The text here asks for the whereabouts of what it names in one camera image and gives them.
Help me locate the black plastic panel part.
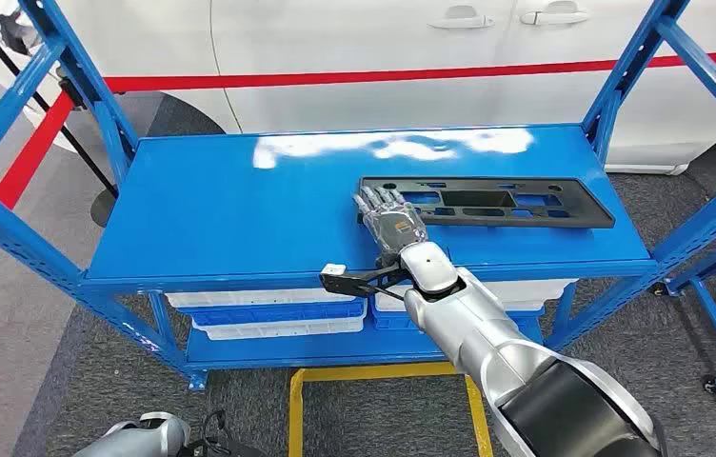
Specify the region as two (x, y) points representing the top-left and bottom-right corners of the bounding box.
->
(357, 176), (617, 230)

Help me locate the blue metal shelf rack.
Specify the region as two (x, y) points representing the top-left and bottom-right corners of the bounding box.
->
(0, 0), (716, 393)

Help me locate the wide blue plastic bin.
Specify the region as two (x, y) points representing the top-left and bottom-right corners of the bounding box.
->
(189, 298), (368, 328)

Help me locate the shallow white plastic bin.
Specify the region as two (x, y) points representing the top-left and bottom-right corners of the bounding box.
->
(165, 288), (359, 309)

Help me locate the white plastic bin under blue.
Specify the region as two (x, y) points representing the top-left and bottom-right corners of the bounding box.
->
(192, 315), (367, 343)

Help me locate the long red barrier belt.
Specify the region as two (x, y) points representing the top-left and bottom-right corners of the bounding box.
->
(102, 49), (716, 94)

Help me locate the deep white plastic bin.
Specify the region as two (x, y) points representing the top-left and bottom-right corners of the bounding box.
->
(372, 278), (579, 315)

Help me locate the white car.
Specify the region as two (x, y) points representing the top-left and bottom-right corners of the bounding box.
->
(0, 0), (716, 176)

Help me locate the yellow floor tape square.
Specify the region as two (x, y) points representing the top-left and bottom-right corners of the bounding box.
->
(287, 362), (495, 457)

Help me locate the thin black stanchion pole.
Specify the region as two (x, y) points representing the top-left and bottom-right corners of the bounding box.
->
(0, 0), (121, 229)

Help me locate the short red barrier belt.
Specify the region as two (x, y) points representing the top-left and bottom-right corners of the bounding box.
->
(0, 90), (76, 301)

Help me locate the black right camera mount bracket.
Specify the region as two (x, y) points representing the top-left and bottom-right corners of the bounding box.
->
(318, 265), (411, 302)

